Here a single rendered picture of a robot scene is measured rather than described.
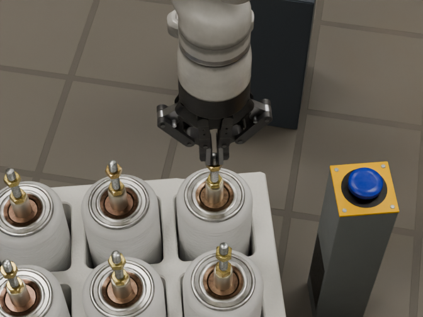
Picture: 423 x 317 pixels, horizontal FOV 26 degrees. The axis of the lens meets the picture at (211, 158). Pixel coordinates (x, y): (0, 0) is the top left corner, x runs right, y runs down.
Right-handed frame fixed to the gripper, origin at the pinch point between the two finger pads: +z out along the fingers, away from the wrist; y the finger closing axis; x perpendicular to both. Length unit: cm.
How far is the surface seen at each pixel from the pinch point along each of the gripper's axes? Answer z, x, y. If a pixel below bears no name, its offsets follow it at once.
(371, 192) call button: 2.2, -5.6, 17.6
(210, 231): 10.7, -4.7, -0.7
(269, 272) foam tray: 17.2, -7.6, 6.5
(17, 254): 12.6, -5.4, -24.4
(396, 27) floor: 35, 48, 36
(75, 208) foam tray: 17.2, 3.4, -18.1
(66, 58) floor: 35, 44, -23
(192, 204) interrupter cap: 9.8, -1.4, -2.8
